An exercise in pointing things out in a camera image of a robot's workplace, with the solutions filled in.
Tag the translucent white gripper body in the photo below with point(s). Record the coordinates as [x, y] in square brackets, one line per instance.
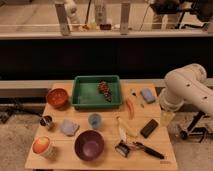
[166, 118]

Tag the light blue towel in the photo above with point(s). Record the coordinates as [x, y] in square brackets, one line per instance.
[69, 128]

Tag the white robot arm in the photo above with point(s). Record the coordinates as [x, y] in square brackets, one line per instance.
[186, 84]

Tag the black rectangular block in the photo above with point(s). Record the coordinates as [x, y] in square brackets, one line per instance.
[149, 128]

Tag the wheeled equipment stand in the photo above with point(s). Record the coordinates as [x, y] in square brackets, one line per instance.
[192, 129]

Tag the blue sponge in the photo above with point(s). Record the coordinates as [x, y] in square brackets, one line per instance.
[148, 96]

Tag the orange carrot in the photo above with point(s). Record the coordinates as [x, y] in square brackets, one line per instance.
[130, 108]

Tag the yellow banana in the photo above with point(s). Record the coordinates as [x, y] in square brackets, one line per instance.
[124, 129]

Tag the small black metal clip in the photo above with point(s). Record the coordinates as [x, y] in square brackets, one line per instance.
[122, 149]

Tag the small blue cup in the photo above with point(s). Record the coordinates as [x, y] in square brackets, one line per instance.
[95, 120]

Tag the green plastic tray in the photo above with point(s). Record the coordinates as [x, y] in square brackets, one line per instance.
[85, 93]

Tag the purple bowl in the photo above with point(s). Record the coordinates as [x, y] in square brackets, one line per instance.
[89, 145]

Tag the orange bowl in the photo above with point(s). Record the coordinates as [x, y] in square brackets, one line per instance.
[57, 97]

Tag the metal can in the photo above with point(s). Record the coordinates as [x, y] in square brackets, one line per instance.
[47, 122]

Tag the apple in white cup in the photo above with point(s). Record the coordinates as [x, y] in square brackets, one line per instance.
[43, 147]

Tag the black handled tool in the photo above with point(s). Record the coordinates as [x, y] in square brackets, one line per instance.
[148, 150]

